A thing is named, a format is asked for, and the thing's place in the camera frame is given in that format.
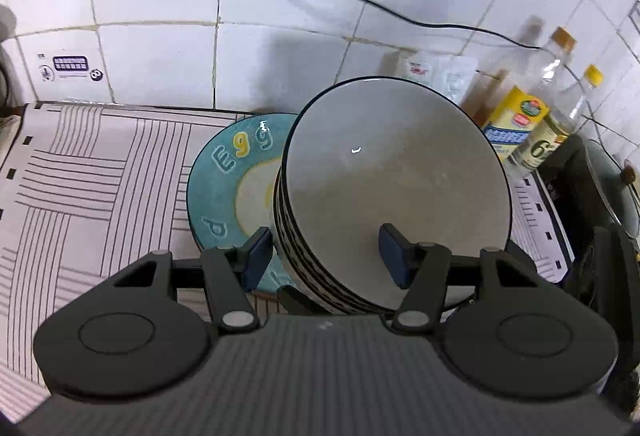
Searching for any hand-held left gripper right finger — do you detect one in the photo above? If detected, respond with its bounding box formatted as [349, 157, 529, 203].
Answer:
[377, 223, 540, 336]

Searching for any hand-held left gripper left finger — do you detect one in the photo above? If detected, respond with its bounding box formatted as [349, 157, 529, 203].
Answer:
[113, 226, 275, 335]

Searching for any blue egg print plate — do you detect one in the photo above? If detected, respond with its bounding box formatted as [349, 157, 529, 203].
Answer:
[187, 112, 301, 295]

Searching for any white bowl with black rim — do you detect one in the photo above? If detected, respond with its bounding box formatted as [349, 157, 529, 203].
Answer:
[272, 77, 513, 315]

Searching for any striped counter mat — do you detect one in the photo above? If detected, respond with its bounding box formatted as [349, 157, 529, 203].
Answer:
[0, 102, 576, 423]

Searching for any white salt bag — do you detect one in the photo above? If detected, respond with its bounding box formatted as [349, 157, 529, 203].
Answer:
[398, 51, 478, 108]

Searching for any yellow label oil bottle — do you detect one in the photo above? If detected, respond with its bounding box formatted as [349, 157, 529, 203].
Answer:
[462, 16, 552, 163]

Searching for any clear bottle with green label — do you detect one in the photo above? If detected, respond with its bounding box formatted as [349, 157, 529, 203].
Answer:
[507, 27, 579, 173]

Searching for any pot with glass lid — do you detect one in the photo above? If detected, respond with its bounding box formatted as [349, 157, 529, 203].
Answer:
[582, 138, 640, 238]

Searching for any small clear yellow-capped bottle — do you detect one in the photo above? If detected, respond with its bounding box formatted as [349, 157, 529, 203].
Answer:
[564, 64, 607, 138]

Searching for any white kitchen appliance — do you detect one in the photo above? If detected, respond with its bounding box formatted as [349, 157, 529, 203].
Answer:
[0, 5, 24, 153]

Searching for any wall tile sticker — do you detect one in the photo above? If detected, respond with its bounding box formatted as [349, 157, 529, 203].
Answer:
[35, 52, 107, 83]

